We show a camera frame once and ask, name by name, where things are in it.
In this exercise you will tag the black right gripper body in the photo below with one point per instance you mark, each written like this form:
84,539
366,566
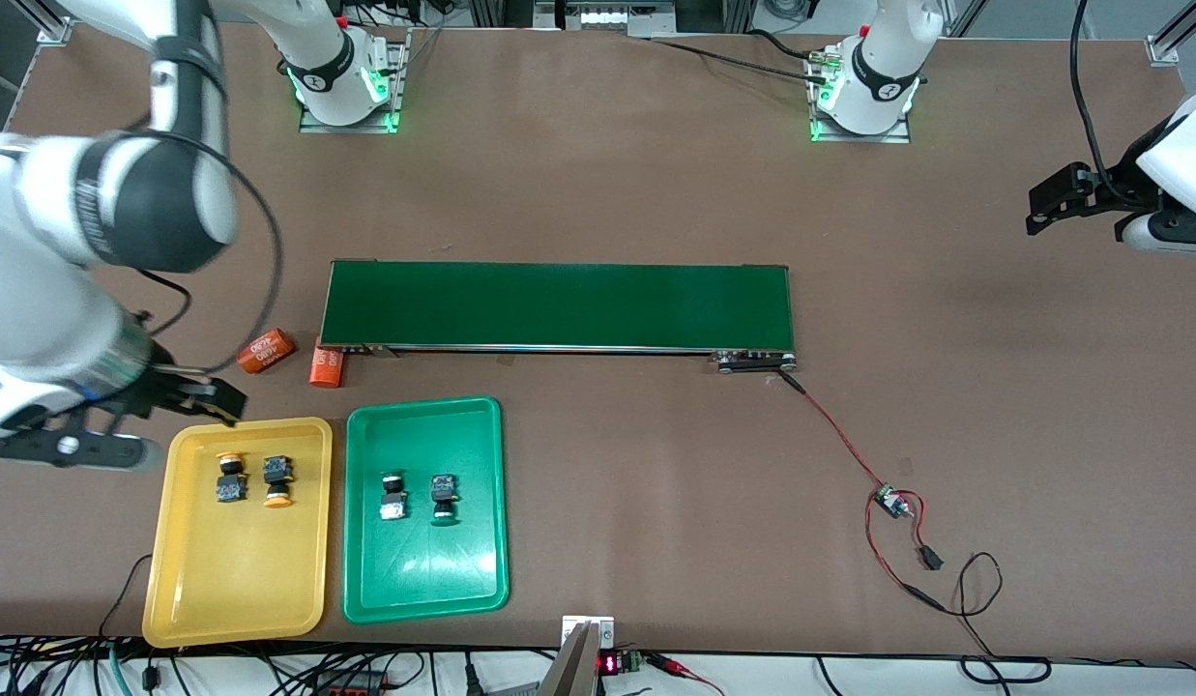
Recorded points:
149,391

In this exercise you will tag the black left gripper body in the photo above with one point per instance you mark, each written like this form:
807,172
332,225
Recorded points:
1112,187

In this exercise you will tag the orange cylinder printed 4680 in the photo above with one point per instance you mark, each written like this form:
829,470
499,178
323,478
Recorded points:
267,351
327,367

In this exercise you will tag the yellow mushroom push button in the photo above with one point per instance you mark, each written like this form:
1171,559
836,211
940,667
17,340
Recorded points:
231,486
277,471

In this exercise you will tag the green mushroom push button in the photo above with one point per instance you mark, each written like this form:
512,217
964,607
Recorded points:
393,493
445,493

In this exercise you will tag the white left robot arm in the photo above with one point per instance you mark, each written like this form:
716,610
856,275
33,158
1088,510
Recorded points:
883,68

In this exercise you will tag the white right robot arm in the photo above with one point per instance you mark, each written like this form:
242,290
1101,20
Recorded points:
95,193

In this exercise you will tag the yellow plastic tray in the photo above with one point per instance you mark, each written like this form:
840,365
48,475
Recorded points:
235,570

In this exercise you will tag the green plastic tray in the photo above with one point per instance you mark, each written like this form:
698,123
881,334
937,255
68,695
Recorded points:
433,570

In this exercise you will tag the black power strip red switches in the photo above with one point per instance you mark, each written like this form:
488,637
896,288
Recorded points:
351,688

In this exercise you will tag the small controller circuit board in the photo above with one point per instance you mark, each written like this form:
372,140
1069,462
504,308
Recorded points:
889,500

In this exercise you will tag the green conveyor belt unit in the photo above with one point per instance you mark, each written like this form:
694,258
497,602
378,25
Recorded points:
559,304

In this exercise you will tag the red pigtail with black plug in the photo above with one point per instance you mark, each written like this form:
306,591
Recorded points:
931,558

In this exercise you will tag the metal equipment rack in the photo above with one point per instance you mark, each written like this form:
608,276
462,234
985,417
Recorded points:
617,14

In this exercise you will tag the red digit display module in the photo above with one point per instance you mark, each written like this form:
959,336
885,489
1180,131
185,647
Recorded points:
609,665

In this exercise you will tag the red clip lead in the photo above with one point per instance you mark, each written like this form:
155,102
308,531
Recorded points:
675,665

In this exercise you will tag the aluminium frame profile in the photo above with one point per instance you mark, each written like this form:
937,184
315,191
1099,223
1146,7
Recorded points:
51,24
1173,39

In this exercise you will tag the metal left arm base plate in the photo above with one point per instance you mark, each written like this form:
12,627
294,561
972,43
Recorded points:
859,138

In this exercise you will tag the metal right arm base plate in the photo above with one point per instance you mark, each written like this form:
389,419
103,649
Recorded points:
346,129

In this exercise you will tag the small metal bracket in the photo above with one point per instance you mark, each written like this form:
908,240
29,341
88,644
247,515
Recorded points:
588,626

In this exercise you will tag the grey wedge shaped mount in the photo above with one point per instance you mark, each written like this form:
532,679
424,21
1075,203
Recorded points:
568,672

